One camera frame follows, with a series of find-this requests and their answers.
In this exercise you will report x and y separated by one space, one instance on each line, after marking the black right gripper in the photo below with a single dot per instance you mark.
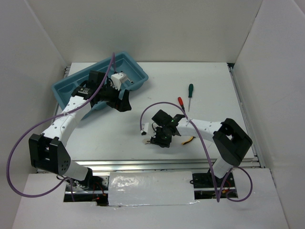
157 140

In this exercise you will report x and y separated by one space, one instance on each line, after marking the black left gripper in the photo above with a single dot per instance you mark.
123 105

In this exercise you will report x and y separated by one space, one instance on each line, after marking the silver utility knife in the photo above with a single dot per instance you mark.
146 141

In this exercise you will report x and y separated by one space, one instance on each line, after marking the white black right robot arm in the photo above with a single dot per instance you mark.
230 139

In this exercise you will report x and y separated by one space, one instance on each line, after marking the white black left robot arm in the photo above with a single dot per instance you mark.
47 150

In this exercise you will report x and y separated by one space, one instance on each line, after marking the yellow black needle-nose pliers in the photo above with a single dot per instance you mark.
188 141

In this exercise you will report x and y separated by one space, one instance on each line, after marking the teal compartment tray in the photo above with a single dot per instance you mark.
123 61

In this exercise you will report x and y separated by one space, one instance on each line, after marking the white front cover board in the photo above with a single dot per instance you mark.
150 189

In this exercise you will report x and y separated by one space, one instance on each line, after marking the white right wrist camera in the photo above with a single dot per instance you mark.
147 129

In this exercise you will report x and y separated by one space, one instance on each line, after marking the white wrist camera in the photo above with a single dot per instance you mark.
118 79
147 129

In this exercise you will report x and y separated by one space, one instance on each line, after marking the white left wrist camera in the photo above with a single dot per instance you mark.
118 79

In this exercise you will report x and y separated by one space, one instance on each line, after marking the red handled screwdriver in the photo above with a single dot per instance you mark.
180 101

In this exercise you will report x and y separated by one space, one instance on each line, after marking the green handled screwdriver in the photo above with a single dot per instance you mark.
190 94

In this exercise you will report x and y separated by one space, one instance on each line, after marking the aluminium table frame rail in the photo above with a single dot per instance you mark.
110 140

